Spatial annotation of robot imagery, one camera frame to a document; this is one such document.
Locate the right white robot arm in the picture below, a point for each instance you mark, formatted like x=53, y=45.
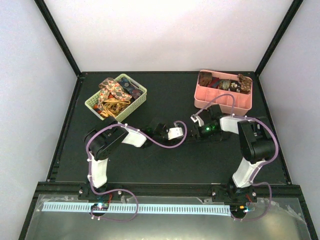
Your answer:
x=258, y=144

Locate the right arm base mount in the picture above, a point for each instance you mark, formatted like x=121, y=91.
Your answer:
x=231, y=194

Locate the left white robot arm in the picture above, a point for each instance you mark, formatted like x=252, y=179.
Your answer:
x=107, y=136

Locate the navy patterned necktie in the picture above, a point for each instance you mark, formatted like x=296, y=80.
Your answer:
x=130, y=88

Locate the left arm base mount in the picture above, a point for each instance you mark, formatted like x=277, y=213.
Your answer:
x=85, y=193

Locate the green plastic basket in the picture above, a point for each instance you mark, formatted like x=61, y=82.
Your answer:
x=91, y=103

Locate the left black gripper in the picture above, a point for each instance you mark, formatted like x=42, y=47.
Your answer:
x=171, y=142

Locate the rolled red tie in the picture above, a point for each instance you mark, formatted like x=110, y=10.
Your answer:
x=215, y=82

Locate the black necktie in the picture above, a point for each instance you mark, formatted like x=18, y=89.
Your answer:
x=211, y=139

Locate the floral orange necktie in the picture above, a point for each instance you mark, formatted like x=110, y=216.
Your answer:
x=111, y=89

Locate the right black frame post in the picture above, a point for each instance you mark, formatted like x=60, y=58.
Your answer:
x=281, y=30

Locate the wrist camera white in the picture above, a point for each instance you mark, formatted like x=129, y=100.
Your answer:
x=197, y=120
x=175, y=133

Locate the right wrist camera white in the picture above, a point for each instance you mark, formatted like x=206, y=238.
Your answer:
x=197, y=120

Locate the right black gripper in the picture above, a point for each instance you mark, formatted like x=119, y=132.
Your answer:
x=196, y=131

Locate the rolled dark floral tie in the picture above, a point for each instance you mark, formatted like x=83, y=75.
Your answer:
x=235, y=86

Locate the black aluminium front rail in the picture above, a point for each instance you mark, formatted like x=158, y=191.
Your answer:
x=166, y=190

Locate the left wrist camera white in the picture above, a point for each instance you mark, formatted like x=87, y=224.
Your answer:
x=175, y=133

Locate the yellow necktie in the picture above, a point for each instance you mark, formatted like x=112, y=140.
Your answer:
x=113, y=107

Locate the rolled olive tie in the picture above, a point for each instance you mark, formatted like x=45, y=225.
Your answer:
x=224, y=84

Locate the rolled brown dotted tie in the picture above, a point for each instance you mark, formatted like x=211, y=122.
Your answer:
x=245, y=84

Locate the left black frame post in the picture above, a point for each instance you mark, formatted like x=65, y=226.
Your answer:
x=49, y=19

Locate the black frame post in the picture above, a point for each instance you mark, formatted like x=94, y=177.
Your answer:
x=281, y=30
x=49, y=19

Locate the light blue cable duct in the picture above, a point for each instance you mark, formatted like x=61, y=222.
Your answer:
x=142, y=208

